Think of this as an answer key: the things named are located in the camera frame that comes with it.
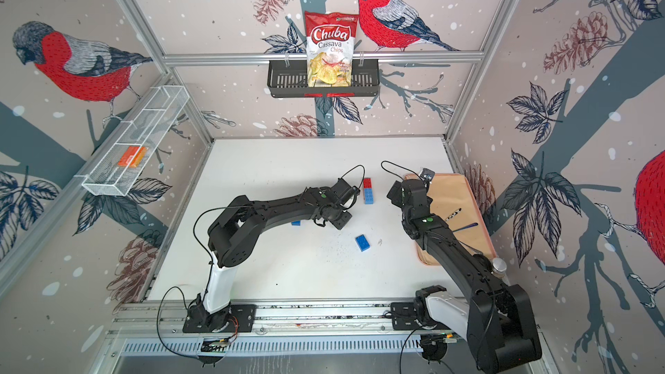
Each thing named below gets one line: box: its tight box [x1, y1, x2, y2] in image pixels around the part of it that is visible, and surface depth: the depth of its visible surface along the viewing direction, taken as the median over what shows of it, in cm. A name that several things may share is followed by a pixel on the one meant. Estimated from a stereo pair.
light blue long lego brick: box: [363, 187, 375, 206], surface depth 99 cm
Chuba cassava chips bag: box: [304, 10, 360, 88], surface depth 87 cm
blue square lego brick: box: [355, 233, 371, 252], surface depth 89 cm
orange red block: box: [117, 145, 149, 168], surface depth 73 cm
